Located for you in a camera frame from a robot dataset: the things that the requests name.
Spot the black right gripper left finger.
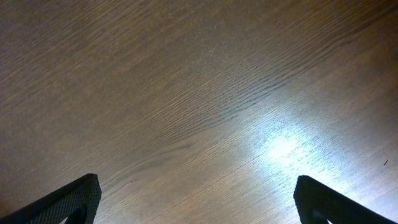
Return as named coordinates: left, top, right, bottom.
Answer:
left=1, top=174, right=101, bottom=224

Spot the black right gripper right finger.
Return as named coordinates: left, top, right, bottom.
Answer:
left=294, top=175, right=396, bottom=224

